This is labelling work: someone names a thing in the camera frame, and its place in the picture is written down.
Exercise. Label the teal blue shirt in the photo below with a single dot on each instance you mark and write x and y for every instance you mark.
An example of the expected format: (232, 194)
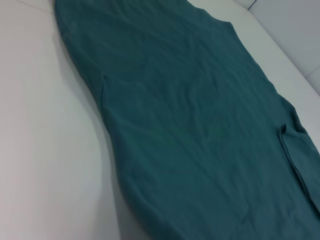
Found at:
(187, 125)

